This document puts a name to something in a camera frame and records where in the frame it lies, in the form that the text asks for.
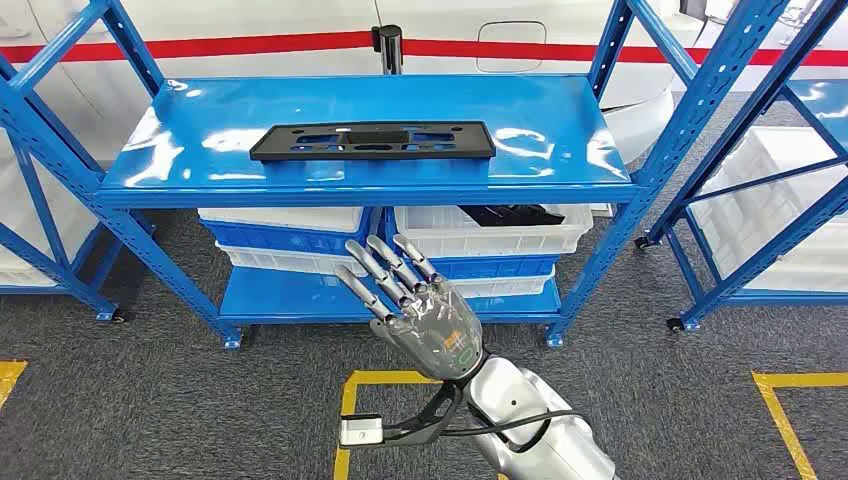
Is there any red barrier belt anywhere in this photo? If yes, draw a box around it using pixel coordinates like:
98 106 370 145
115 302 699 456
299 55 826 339
0 31 374 66
402 39 848 68

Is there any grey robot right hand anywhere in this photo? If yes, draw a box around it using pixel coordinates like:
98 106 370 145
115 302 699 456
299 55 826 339
333 233 490 384

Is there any white car body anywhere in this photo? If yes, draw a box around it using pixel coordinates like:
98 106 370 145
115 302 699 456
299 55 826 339
0 0 848 167

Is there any black-topped stanchion post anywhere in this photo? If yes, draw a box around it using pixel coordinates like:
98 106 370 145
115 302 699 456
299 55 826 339
370 25 405 75

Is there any white plastic crate stack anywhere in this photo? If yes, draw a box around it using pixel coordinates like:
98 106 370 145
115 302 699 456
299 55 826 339
0 132 101 289
688 125 848 293

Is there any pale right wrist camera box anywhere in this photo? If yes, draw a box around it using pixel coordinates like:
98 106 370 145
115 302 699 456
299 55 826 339
339 413 387 448

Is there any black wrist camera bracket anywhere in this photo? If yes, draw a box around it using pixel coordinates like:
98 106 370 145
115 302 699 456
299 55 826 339
380 380 465 445

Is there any black plastic parts pile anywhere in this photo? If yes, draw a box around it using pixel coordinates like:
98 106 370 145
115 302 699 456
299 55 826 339
458 204 566 228

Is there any yellow floor tape square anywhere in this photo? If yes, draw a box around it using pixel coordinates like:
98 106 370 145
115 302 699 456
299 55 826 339
751 372 848 480
333 370 511 480
0 360 29 409

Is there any black plastic frame part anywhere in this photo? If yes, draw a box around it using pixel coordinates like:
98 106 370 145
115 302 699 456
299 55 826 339
249 121 497 164

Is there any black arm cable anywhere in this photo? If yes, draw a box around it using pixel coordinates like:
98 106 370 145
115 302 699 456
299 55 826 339
437 400 588 455

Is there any blue metal shelf rack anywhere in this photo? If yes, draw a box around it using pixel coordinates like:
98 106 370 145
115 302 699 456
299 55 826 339
0 0 790 350
0 132 130 326
635 0 848 333

